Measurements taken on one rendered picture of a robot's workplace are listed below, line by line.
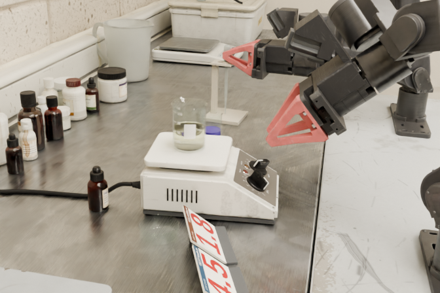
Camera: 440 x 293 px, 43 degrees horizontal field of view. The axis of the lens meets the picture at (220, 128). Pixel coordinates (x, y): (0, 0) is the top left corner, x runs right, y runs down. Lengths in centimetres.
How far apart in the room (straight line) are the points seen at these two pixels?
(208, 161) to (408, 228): 31
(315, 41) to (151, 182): 30
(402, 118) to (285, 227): 54
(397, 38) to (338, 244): 29
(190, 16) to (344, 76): 127
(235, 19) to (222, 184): 117
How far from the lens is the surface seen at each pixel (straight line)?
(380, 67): 71
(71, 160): 103
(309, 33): 70
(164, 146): 84
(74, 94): 120
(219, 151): 83
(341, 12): 74
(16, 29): 130
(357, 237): 81
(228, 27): 191
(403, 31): 67
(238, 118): 121
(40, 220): 85
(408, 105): 127
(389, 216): 88
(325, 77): 71
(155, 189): 81
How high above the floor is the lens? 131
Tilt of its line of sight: 21 degrees down
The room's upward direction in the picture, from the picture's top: 2 degrees clockwise
